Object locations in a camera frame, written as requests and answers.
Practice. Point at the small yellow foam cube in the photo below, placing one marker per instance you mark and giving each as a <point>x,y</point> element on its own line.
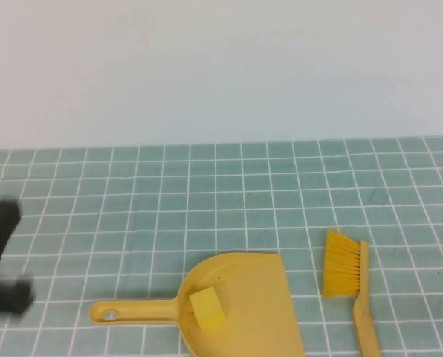
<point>208,308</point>

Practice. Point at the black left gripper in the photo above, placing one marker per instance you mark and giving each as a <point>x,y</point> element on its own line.
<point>9,297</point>

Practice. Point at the green checked tablecloth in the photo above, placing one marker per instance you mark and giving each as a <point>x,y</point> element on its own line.
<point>169,186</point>

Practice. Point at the yellow plastic dustpan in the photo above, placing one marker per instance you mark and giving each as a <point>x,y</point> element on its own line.
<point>258,297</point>

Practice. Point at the yellow hand brush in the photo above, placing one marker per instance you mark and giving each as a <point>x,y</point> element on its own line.
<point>340,267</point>

